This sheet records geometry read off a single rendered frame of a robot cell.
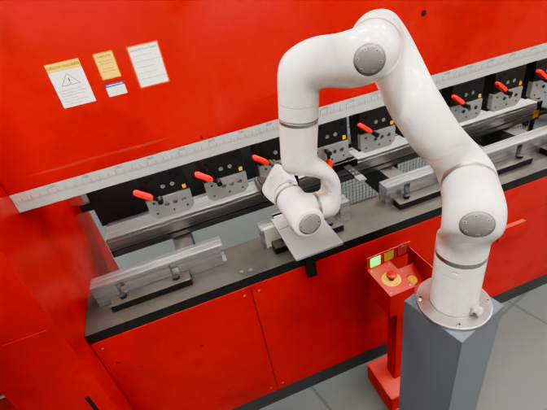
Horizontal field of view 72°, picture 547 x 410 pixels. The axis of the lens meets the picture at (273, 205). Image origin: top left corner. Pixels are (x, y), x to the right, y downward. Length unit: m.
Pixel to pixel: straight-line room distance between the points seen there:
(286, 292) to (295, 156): 0.81
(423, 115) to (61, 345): 1.21
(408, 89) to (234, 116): 0.62
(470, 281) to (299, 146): 0.52
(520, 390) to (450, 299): 1.24
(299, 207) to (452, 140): 0.38
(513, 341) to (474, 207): 1.67
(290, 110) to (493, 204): 0.44
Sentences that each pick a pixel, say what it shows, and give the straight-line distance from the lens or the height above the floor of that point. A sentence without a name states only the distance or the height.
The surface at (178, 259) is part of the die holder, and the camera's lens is 1.49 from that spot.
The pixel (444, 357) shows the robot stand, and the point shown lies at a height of 0.89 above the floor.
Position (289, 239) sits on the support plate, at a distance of 1.38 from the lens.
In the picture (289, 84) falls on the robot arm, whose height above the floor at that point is 1.64.
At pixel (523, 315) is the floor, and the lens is 2.58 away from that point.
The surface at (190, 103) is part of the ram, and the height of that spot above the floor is 1.53.
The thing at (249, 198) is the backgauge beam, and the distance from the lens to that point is 1.72.
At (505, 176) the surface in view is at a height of 0.87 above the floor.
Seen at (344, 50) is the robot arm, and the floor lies 1.71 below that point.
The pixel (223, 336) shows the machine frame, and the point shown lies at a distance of 1.64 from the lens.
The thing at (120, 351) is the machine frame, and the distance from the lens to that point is 1.60.
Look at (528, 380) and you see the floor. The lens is 2.33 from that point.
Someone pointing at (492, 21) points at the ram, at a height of 1.54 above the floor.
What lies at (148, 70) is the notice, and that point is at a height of 1.65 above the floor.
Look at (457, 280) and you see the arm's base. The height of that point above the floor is 1.15.
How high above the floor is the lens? 1.88
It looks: 34 degrees down
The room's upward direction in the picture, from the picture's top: 11 degrees counter-clockwise
